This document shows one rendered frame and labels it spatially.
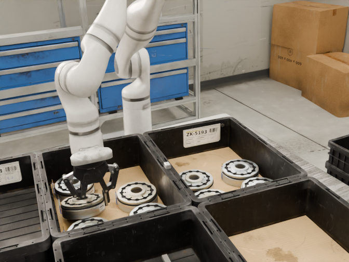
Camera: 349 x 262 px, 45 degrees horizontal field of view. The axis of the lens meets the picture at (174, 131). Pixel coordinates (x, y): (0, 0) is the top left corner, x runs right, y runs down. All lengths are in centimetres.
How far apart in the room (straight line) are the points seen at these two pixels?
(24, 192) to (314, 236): 76
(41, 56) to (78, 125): 194
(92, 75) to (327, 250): 62
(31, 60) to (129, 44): 170
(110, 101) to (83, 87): 218
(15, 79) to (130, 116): 159
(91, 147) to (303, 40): 358
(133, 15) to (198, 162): 47
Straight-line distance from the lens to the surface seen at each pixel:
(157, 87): 317
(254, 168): 120
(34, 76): 289
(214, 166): 126
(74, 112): 94
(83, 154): 93
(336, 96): 386
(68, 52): 289
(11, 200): 122
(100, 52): 92
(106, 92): 303
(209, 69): 439
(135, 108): 137
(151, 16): 110
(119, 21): 95
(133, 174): 123
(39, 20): 370
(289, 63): 453
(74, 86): 89
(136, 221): 88
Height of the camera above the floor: 145
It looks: 25 degrees down
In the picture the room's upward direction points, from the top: 2 degrees counter-clockwise
